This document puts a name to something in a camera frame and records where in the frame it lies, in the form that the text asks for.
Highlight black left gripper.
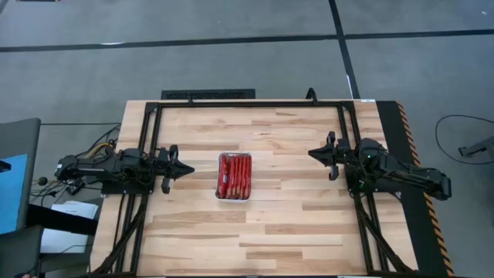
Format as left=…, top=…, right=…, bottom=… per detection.
left=148, top=145, right=195, bottom=195

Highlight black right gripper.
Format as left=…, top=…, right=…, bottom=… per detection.
left=308, top=131, right=364, bottom=181

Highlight white plastic basket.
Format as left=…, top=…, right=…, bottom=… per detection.
left=215, top=151, right=253, bottom=204

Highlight black perforated panel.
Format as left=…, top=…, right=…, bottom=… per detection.
left=161, top=88, right=256, bottom=100

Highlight small black box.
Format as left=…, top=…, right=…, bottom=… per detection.
left=65, top=180, right=86, bottom=196

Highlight white paper sheet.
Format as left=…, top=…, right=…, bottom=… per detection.
left=39, top=227, right=94, bottom=255
left=49, top=199, right=100, bottom=220

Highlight black hazard-striped mat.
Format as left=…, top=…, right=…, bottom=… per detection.
left=376, top=100, right=455, bottom=278

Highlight black desk bar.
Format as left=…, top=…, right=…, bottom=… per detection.
left=25, top=202, right=98, bottom=236

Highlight grey stand foot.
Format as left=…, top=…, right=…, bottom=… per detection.
left=458, top=134, right=494, bottom=159

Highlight grey monitor with blue screen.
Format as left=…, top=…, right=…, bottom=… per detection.
left=0, top=117, right=42, bottom=236

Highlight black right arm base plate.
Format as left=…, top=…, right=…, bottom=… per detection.
left=344, top=161, right=403, bottom=194

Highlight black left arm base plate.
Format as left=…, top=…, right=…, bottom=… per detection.
left=100, top=164, right=157, bottom=195

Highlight yellow cable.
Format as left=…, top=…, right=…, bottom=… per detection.
left=84, top=141, right=117, bottom=159

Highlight thin black floor cable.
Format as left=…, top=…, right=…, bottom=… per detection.
left=435, top=114, right=494, bottom=166

